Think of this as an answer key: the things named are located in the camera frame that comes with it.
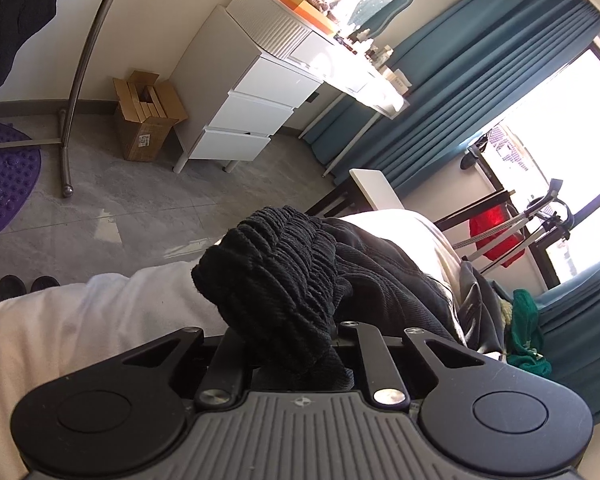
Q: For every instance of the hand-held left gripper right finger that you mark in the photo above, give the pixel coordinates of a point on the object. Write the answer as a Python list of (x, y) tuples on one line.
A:
[(375, 355)]

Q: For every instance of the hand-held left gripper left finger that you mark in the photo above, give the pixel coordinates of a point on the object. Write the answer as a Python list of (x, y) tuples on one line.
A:
[(226, 360)]

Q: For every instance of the black knit garment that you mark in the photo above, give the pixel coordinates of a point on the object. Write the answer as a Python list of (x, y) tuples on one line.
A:
[(280, 280)]

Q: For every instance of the metal clothes rack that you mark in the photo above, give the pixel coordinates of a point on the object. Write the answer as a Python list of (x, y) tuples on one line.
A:
[(87, 42)]

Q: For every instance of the black pants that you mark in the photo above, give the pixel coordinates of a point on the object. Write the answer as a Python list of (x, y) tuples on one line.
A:
[(390, 270)]

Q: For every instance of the grey garment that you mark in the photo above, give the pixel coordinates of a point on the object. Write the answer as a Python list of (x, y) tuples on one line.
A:
[(480, 310)]

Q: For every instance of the pale yellow knit garment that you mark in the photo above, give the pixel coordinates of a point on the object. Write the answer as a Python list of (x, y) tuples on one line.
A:
[(506, 310)]

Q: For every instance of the light pastel bed sheet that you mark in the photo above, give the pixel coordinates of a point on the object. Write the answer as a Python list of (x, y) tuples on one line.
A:
[(80, 320)]

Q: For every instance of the green garment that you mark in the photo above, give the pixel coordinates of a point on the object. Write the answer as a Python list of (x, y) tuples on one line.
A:
[(525, 330)]

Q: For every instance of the red bag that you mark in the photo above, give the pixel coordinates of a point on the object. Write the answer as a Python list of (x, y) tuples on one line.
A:
[(492, 230)]

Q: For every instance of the black shoe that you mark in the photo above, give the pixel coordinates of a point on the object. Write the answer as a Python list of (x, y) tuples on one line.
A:
[(6, 290), (44, 283)]

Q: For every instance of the teal curtain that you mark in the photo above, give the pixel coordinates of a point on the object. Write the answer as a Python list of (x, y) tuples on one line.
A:
[(455, 60), (580, 340)]

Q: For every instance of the open cardboard box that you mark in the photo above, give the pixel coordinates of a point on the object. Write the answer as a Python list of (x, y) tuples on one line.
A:
[(145, 132)]

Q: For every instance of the white dressing table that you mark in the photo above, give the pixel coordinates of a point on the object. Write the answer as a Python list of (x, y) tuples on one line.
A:
[(260, 95)]

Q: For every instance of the purple massage mat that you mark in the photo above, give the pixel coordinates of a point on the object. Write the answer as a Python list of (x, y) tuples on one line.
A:
[(5, 175)]

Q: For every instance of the window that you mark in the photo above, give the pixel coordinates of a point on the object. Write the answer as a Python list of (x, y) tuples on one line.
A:
[(555, 125)]

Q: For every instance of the group of cosmetic bottles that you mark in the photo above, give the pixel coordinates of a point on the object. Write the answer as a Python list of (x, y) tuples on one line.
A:
[(367, 47)]

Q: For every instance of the teal vanity mirror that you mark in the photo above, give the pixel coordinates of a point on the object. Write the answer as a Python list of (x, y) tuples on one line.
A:
[(380, 7)]

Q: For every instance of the orange box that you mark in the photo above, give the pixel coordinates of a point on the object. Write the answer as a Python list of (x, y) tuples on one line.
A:
[(305, 7)]

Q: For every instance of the dark hanging garment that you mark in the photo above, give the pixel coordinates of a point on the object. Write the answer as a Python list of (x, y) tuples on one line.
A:
[(10, 20)]

